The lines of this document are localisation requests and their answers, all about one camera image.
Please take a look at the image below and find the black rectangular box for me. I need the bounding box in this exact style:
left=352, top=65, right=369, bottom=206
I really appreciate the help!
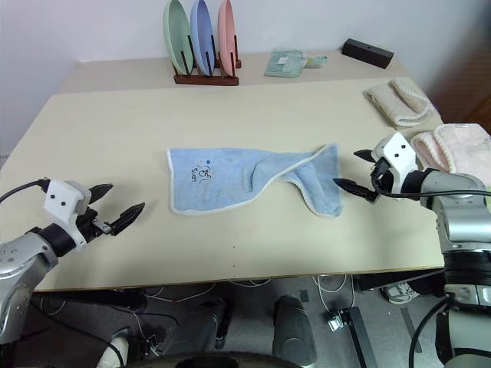
left=341, top=38, right=396, bottom=70

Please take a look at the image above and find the blue plate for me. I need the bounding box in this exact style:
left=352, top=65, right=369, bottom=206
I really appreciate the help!
left=189, top=0, right=216, bottom=77

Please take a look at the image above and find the folded green cloth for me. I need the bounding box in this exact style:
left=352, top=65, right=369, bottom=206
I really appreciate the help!
left=264, top=48, right=329, bottom=78

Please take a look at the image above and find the dark rounded grey shape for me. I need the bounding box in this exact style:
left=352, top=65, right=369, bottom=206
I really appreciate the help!
left=271, top=294, right=315, bottom=366
left=180, top=297, right=234, bottom=350

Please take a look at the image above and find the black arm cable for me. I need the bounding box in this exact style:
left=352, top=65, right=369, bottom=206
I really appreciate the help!
left=372, top=174, right=491, bottom=199
left=0, top=179, right=51, bottom=203

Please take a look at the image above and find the green plate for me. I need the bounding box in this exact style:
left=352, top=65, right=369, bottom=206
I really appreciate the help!
left=162, top=0, right=195, bottom=76

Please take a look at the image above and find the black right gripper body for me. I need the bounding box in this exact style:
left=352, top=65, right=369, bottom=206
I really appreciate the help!
left=369, top=159, right=393, bottom=193

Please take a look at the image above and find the white floor cable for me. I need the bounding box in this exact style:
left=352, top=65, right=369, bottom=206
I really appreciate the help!
left=311, top=273, right=357, bottom=314

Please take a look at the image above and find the black metal table leg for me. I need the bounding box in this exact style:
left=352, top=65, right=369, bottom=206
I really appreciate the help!
left=342, top=306, right=380, bottom=368

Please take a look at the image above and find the folded beige towel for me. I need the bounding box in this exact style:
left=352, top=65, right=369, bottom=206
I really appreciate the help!
left=363, top=77, right=439, bottom=130

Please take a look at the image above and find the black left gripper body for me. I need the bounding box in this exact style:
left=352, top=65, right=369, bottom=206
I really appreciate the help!
left=77, top=206, right=117, bottom=244

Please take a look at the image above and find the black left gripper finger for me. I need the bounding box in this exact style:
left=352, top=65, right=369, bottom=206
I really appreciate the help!
left=110, top=202, right=147, bottom=236
left=88, top=183, right=115, bottom=205

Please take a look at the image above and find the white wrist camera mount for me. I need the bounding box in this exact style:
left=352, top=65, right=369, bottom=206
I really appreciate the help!
left=42, top=179, right=92, bottom=252
left=371, top=132, right=420, bottom=193

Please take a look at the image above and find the folded pink towel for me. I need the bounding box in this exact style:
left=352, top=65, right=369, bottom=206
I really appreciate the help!
left=410, top=123, right=491, bottom=181

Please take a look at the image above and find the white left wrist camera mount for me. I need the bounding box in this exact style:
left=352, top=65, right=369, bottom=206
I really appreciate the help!
left=42, top=179, right=92, bottom=252

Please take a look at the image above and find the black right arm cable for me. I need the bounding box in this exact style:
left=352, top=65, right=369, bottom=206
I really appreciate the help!
left=372, top=174, right=491, bottom=199

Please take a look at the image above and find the pink plate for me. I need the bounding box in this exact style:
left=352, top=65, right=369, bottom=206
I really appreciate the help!
left=216, top=0, right=236, bottom=78

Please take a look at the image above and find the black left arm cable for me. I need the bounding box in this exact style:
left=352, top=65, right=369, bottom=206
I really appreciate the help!
left=0, top=179, right=51, bottom=203

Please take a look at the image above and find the light blue embroidered towel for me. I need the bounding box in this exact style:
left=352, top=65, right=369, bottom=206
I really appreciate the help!
left=166, top=143, right=342, bottom=220

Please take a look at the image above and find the thick black body cable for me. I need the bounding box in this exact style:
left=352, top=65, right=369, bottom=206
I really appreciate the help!
left=407, top=297, right=450, bottom=368

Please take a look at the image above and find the dark wooden plate rack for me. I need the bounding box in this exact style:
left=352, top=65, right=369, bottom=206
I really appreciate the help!
left=173, top=33, right=244, bottom=87

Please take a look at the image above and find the white sneaker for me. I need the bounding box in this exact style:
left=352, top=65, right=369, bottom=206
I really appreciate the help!
left=96, top=336, right=130, bottom=368
left=381, top=281, right=420, bottom=306

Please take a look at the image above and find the small grey plug adapter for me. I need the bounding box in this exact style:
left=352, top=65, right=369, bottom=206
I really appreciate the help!
left=325, top=312, right=345, bottom=333

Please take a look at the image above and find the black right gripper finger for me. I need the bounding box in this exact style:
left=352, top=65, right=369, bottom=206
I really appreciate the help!
left=332, top=177, right=381, bottom=204
left=353, top=149, right=379, bottom=165

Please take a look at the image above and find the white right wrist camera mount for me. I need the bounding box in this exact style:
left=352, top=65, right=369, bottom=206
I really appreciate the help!
left=371, top=132, right=420, bottom=193

